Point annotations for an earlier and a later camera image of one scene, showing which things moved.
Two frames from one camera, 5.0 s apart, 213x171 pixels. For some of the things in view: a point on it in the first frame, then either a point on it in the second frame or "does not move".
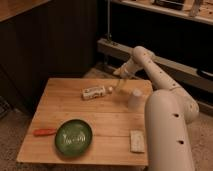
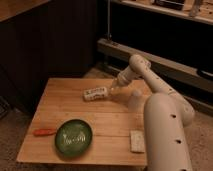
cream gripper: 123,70 -> 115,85
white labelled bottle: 93,92 does not move
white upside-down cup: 136,101 does not move
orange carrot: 42,132 does not move
